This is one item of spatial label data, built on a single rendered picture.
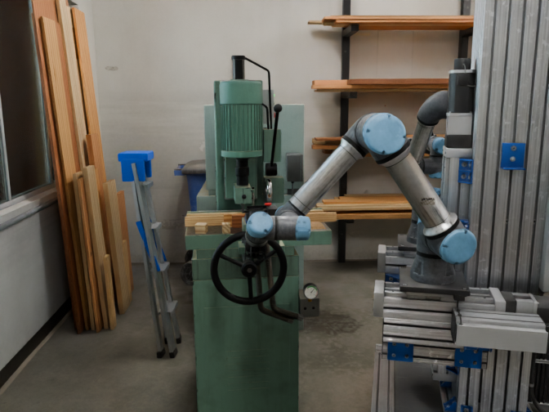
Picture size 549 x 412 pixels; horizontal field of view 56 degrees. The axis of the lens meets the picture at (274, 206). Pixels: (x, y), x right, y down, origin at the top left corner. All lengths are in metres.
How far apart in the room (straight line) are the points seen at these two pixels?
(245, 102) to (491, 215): 1.02
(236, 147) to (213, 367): 0.93
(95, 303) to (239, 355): 1.43
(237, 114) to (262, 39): 2.46
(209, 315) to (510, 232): 1.20
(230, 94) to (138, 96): 2.54
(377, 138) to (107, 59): 3.44
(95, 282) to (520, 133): 2.57
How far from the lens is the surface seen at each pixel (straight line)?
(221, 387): 2.36
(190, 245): 2.11
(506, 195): 1.99
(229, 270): 2.15
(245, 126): 2.12
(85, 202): 3.35
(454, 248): 1.67
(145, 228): 2.89
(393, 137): 1.54
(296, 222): 1.56
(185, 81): 4.55
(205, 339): 2.25
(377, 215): 4.22
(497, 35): 1.96
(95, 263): 3.44
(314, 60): 4.55
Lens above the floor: 1.42
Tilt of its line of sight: 11 degrees down
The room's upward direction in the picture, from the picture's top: straight up
